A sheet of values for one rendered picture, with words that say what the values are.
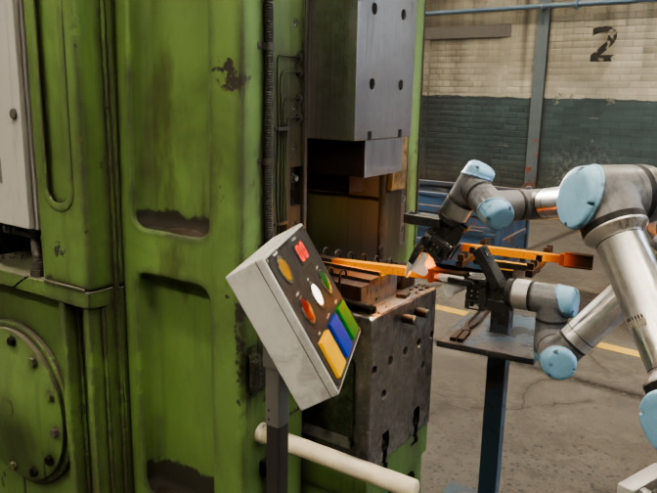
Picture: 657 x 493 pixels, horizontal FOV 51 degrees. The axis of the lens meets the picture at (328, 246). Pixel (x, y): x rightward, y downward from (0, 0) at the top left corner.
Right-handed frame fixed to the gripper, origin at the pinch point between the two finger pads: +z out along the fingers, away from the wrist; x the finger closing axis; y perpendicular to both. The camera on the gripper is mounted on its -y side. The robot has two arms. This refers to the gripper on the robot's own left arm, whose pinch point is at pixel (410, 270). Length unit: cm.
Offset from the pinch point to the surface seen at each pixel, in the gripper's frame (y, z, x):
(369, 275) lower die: -8.1, 7.0, -4.0
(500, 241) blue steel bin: -59, 106, 352
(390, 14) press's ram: -39, -55, -2
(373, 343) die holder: 6.7, 15.8, -14.9
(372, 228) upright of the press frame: -25.0, 8.1, 22.7
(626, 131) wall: -91, 42, 765
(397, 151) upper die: -22.2, -23.8, 4.6
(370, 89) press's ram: -30.0, -38.0, -11.0
